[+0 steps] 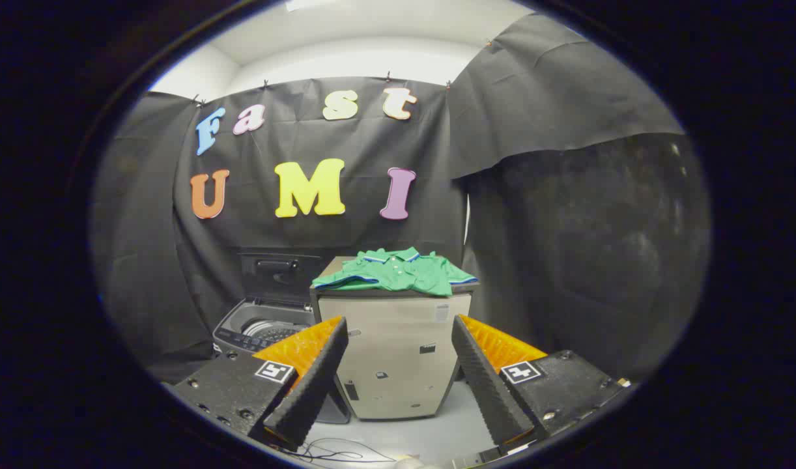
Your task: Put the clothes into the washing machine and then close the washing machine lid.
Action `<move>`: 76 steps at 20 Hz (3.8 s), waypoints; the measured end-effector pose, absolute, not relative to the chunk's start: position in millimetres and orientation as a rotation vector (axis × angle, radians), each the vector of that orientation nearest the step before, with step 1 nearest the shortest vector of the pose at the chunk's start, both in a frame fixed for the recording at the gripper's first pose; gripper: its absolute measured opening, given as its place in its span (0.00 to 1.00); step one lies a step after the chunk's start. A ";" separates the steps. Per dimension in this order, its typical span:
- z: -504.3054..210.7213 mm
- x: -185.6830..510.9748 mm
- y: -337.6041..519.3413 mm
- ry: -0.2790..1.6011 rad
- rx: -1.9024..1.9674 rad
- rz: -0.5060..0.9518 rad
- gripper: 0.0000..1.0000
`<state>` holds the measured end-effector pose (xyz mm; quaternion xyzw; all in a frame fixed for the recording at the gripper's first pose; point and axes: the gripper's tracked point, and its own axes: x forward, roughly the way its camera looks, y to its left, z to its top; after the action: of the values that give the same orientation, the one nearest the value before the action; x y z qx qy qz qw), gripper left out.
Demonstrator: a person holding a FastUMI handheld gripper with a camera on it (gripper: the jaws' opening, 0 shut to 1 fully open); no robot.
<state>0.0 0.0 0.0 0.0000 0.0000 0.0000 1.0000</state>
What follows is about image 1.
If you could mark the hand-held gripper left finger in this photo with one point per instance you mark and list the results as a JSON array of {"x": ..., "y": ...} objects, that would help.
[{"x": 320, "y": 378}]

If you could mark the beige metal cabinet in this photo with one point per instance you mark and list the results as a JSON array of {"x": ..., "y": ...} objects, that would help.
[{"x": 398, "y": 352}]

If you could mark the black backdrop cloth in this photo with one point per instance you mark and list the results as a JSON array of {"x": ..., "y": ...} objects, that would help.
[{"x": 365, "y": 234}]

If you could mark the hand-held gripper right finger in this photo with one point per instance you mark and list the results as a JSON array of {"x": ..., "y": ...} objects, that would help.
[{"x": 486, "y": 384}]

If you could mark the grey top-load washing machine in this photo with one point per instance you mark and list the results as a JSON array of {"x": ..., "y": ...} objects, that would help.
[{"x": 241, "y": 332}]

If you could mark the green polo shirt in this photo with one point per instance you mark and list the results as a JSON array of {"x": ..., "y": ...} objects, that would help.
[{"x": 404, "y": 270}]

